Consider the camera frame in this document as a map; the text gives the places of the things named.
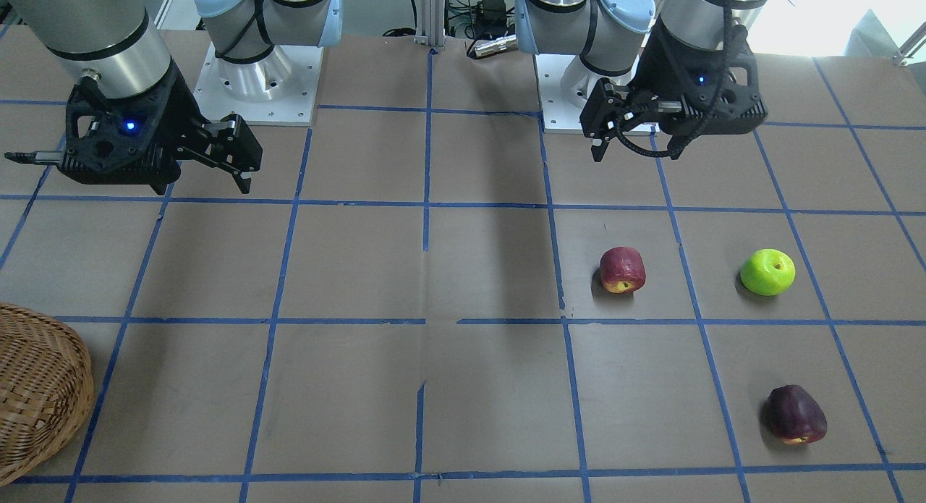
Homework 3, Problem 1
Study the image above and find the green apple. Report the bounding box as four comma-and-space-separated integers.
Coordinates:
739, 248, 796, 297

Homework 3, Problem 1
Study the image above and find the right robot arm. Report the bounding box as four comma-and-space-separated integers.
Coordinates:
5, 0, 343, 195

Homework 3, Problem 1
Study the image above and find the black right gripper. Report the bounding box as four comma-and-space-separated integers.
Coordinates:
56, 73, 263, 194

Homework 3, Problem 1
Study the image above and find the dark red apple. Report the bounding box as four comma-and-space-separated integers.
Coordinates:
764, 384, 829, 446

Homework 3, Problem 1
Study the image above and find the wicker basket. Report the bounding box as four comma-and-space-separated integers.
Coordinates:
1, 304, 95, 486

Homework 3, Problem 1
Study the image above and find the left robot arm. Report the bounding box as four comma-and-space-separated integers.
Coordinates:
514, 0, 768, 162

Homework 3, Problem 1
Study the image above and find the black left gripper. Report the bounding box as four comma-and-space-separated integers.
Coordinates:
581, 22, 768, 163

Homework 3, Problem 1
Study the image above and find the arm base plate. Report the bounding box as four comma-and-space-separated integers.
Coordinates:
194, 45, 326, 127
535, 54, 603, 135

